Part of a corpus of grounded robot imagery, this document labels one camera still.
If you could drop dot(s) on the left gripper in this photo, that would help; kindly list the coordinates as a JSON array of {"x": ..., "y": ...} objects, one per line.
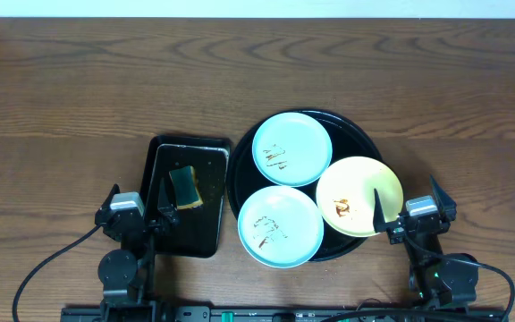
[{"x": 139, "y": 227}]

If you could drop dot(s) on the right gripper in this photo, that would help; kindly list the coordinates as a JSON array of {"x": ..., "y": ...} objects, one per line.
[{"x": 395, "y": 228}]

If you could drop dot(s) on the green yellow sponge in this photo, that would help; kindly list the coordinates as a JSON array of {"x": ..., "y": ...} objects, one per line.
[{"x": 185, "y": 185}]

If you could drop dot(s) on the yellow plate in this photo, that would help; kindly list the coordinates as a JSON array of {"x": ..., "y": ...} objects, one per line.
[{"x": 346, "y": 192}]

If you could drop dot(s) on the light blue plate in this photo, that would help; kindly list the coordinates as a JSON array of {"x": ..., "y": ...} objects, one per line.
[
  {"x": 280, "y": 227},
  {"x": 291, "y": 149}
]

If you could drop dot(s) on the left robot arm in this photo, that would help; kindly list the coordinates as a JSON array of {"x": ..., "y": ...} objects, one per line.
[{"x": 127, "y": 274}]

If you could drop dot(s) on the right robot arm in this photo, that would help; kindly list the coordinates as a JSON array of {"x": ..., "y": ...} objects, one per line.
[{"x": 444, "y": 281}]

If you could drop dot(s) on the black rectangular tray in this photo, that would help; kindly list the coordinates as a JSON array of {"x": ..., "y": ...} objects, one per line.
[{"x": 197, "y": 234}]

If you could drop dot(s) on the round black tray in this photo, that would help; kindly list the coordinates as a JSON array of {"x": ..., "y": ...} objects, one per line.
[{"x": 349, "y": 140}]

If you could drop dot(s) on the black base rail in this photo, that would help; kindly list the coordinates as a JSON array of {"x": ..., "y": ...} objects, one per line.
[{"x": 206, "y": 314}]

